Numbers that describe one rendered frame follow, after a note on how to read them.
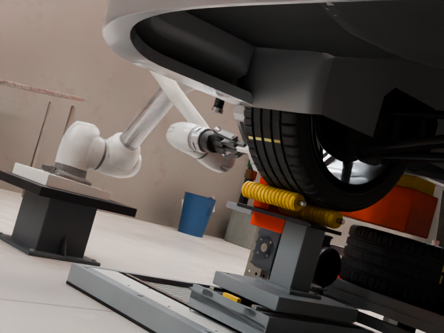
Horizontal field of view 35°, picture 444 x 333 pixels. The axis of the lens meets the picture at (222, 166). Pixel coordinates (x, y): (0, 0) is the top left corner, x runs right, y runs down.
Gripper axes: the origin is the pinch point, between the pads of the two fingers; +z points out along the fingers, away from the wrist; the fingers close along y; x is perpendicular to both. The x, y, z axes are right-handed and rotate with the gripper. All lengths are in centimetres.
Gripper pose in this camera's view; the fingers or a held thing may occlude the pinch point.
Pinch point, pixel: (246, 148)
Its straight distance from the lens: 232.0
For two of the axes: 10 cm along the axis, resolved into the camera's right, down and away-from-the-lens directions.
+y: -3.2, -8.4, -4.4
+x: 7.0, -5.2, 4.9
